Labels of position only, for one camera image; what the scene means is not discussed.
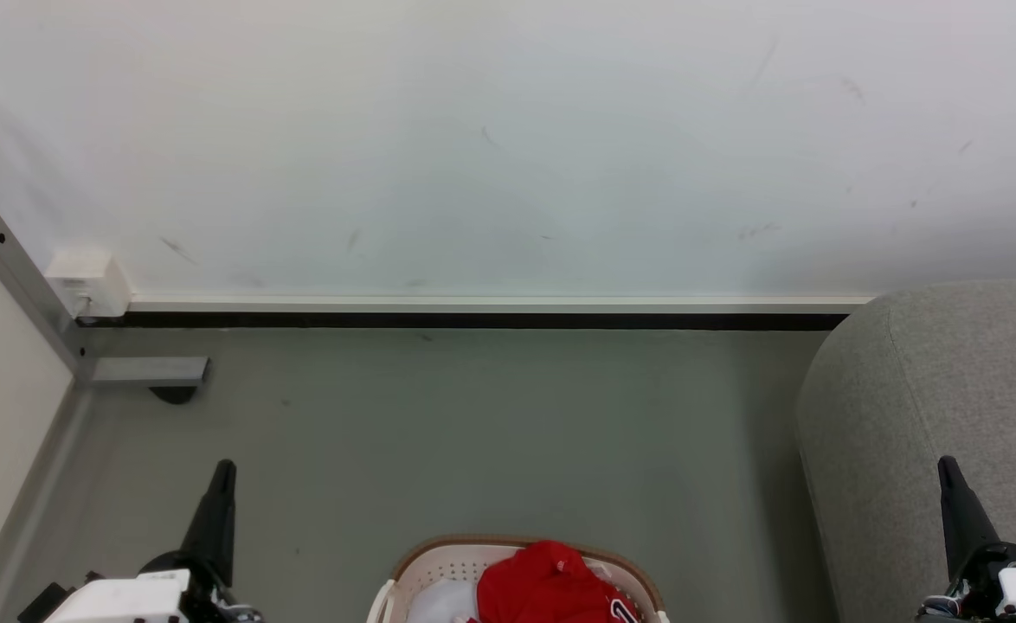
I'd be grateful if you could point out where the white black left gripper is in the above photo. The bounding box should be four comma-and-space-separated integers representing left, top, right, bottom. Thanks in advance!
45, 459, 263, 623

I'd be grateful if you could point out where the red garment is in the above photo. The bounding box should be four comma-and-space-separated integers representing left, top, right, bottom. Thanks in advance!
476, 541, 644, 623

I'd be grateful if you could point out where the grey fabric sofa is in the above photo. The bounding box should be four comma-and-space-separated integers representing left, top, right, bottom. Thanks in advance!
795, 279, 1016, 623

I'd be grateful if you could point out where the white cloth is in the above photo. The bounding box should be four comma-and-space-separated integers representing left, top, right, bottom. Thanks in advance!
406, 578, 480, 623

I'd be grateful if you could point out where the beige plastic laundry basket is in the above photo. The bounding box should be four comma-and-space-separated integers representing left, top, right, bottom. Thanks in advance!
367, 535, 670, 623

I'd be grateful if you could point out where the white wall socket box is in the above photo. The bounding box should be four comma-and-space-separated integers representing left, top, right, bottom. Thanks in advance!
44, 251, 132, 319

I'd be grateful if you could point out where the grey metal frame post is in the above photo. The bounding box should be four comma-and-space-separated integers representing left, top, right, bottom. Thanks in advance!
0, 199, 211, 389

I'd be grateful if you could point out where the white black wall baseboard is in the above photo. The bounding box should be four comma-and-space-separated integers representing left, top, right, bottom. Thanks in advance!
75, 294, 875, 331

